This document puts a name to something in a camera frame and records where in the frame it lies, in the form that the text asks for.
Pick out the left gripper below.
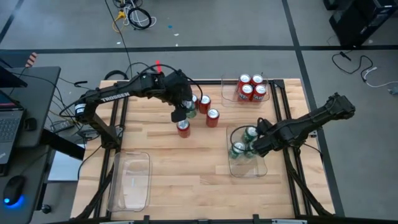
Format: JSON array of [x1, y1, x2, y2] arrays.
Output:
[[160, 70, 194, 123]]

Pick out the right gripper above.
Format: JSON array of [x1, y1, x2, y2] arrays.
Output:
[[253, 124, 285, 157]]

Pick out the green Sprite soda can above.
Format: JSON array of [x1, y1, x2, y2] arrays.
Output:
[[244, 143, 259, 159], [229, 141, 246, 160], [243, 126, 259, 144], [182, 99, 198, 119]]

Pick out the clear plastic bin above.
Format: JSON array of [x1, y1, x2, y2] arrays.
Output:
[[107, 151, 152, 213], [226, 124, 269, 179], [221, 73, 271, 109]]

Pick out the red Fanta soda can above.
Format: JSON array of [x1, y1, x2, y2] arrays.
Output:
[[250, 73, 264, 90], [252, 84, 267, 103], [238, 73, 252, 91], [238, 83, 254, 103]]

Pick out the black power brick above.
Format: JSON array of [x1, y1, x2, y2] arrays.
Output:
[[51, 119, 75, 133]]

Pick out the white flat panel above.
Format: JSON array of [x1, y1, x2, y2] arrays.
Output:
[[48, 153, 86, 182]]

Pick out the black desk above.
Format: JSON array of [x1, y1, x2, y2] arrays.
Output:
[[0, 65, 86, 224]]

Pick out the small black desk device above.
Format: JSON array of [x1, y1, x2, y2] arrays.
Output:
[[24, 117, 38, 131]]

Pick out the hazard striped marker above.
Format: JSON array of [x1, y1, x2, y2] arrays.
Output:
[[25, 52, 39, 68]]

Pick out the black equipment case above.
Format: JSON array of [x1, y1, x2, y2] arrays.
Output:
[[323, 0, 398, 47]]

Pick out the dark laptop computer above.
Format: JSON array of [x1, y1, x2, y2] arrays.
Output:
[[0, 90, 25, 166]]

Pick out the black computer mouse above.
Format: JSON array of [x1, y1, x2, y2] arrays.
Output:
[[2, 175, 26, 207]]

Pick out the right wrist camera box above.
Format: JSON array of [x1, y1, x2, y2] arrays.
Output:
[[256, 117, 272, 133]]

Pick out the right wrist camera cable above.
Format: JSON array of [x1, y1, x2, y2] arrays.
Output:
[[229, 124, 261, 147]]

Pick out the black aluminium table frame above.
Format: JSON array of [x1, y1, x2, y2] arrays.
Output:
[[73, 78, 338, 224]]

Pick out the black cable loop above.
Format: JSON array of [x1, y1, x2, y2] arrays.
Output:
[[103, 70, 130, 81]]

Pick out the coiled black cable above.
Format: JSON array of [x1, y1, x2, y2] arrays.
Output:
[[127, 6, 153, 31]]

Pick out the long black floor cable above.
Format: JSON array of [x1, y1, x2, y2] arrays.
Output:
[[104, 0, 134, 80]]

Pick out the white floor cable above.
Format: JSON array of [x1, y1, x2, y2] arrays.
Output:
[[362, 66, 398, 89], [123, 0, 158, 29]]

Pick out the yellow power plug cable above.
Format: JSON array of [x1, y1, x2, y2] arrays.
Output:
[[112, 10, 127, 34]]

